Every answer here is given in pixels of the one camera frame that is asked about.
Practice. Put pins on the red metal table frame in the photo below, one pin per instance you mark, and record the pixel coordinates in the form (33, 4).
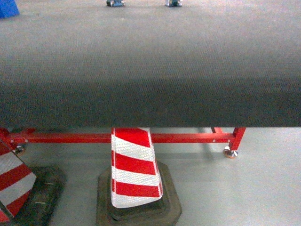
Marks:
(30, 135)

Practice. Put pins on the black rubber cone base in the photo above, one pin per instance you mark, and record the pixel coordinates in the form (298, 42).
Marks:
(164, 212)

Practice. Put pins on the blue part on table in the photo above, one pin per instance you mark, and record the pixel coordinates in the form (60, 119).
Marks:
(8, 8)

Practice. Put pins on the red white cone at left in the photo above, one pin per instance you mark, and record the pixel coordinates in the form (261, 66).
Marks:
(16, 183)

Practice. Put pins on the dark grey table mat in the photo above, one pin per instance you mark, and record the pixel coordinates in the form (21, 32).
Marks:
(80, 63)

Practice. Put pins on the red white striped cone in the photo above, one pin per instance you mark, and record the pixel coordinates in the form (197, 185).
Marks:
(135, 177)

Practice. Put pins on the black cone base at left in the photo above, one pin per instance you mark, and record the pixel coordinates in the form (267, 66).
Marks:
(42, 201)

